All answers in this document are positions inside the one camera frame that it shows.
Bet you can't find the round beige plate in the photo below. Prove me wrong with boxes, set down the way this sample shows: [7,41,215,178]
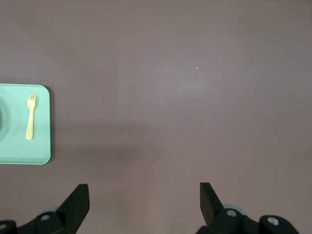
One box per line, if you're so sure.
[0,97,12,142]

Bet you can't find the light green rectangular tray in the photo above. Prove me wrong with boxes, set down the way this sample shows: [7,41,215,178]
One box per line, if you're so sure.
[0,83,52,166]

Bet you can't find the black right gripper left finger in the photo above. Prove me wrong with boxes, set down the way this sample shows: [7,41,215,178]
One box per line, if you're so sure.
[0,183,90,234]

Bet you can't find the yellow plastic fork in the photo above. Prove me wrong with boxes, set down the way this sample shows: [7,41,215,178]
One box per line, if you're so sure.
[25,92,38,141]

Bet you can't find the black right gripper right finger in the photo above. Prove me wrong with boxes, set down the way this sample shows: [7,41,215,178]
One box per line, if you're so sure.
[196,182,299,234]

